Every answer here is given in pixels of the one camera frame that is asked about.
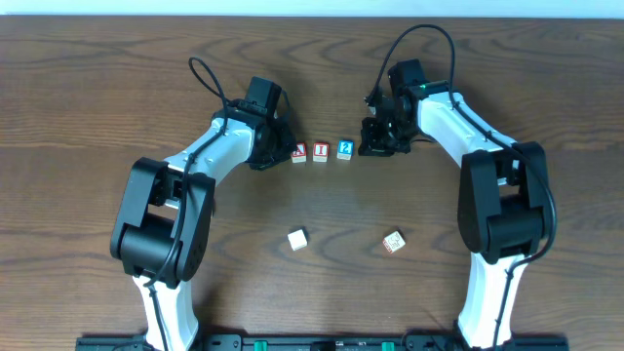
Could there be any red letter A block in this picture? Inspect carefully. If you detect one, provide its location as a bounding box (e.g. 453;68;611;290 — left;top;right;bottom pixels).
291;142;307;164

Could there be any red letter I block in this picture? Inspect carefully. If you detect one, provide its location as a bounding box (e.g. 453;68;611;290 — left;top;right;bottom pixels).
313;142;330;163

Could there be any blue number 2 block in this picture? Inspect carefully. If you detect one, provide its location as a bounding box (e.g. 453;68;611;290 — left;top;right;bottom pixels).
336;140;354;161

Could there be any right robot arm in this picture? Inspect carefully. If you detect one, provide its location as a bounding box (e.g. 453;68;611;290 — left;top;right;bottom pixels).
358;59;556;350

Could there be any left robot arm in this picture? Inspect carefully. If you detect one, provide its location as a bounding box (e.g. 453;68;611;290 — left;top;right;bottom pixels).
110;77;295;350

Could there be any plain white wooden block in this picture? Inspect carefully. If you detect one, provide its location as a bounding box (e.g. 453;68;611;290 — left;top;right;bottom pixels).
287;229;308;251

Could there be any white block with red drawing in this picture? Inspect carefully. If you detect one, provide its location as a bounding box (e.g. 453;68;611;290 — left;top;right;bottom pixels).
382;231;406;254

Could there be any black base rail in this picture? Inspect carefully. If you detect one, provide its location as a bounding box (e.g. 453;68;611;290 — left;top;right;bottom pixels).
75;334;569;351

